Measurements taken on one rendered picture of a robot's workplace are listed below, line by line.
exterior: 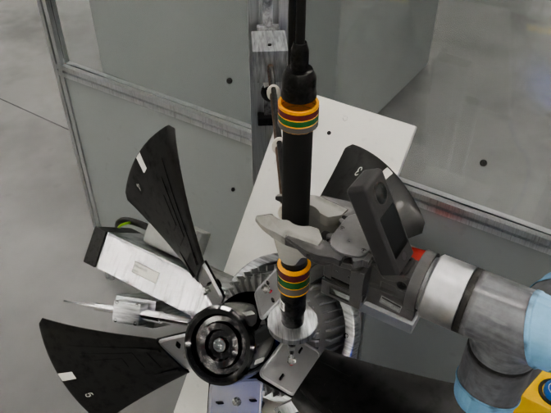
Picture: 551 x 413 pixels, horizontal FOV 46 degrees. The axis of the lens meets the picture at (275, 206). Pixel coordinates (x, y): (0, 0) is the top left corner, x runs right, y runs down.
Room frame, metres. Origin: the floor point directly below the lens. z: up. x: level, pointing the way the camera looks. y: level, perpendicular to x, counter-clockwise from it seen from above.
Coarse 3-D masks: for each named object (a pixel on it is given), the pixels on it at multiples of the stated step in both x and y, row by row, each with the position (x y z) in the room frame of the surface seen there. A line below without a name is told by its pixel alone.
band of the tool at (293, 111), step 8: (280, 104) 0.57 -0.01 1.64; (288, 104) 0.60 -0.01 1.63; (312, 104) 0.59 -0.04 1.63; (288, 112) 0.56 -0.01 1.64; (296, 112) 0.56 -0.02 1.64; (304, 112) 0.56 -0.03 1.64; (312, 112) 0.56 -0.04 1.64; (288, 120) 0.56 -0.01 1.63; (296, 128) 0.56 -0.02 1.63; (304, 128) 0.56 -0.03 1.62
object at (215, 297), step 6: (204, 264) 0.70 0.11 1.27; (204, 270) 0.70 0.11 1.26; (198, 276) 0.73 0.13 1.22; (204, 276) 0.71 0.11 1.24; (210, 276) 0.68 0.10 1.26; (204, 282) 0.71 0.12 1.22; (216, 288) 0.67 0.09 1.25; (210, 294) 0.70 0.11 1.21; (216, 294) 0.67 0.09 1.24; (210, 300) 0.70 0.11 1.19; (216, 300) 0.68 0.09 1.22
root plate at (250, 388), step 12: (240, 384) 0.58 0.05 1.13; (252, 384) 0.59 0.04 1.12; (216, 396) 0.56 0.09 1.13; (228, 396) 0.56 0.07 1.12; (240, 396) 0.57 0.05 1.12; (252, 396) 0.57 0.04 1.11; (216, 408) 0.55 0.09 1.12; (228, 408) 0.55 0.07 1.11; (240, 408) 0.56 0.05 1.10; (252, 408) 0.56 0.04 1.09
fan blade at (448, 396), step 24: (336, 360) 0.59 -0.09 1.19; (360, 360) 0.59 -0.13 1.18; (312, 384) 0.54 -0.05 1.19; (336, 384) 0.54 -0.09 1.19; (360, 384) 0.54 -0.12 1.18; (384, 384) 0.54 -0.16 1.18; (408, 384) 0.54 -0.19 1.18; (432, 384) 0.54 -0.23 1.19; (312, 408) 0.51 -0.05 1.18; (336, 408) 0.51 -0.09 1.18; (360, 408) 0.51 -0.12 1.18; (384, 408) 0.51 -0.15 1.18; (408, 408) 0.51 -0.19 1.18; (432, 408) 0.51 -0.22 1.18; (456, 408) 0.50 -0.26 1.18
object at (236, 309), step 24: (216, 312) 0.62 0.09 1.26; (240, 312) 0.61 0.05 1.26; (192, 336) 0.61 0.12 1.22; (216, 336) 0.60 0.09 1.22; (240, 336) 0.59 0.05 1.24; (264, 336) 0.60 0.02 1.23; (192, 360) 0.58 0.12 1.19; (216, 360) 0.57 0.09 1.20; (240, 360) 0.57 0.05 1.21; (264, 360) 0.58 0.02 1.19; (216, 384) 0.54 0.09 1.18
